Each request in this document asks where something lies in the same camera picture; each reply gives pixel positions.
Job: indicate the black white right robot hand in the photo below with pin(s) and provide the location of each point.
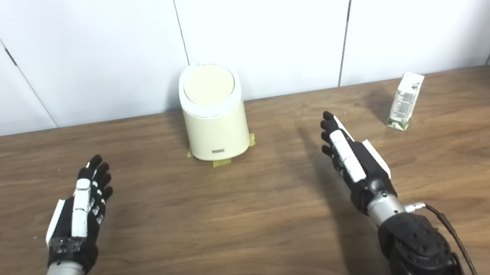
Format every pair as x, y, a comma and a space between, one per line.
353, 160

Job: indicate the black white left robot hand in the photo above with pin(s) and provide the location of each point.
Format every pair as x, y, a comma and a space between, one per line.
83, 198

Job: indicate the cream-colored round bin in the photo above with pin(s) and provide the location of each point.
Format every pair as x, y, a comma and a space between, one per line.
217, 129

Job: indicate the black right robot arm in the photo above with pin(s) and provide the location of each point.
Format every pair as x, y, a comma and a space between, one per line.
414, 248

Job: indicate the cream round bin lid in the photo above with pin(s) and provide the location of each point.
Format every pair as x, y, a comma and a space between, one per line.
208, 84

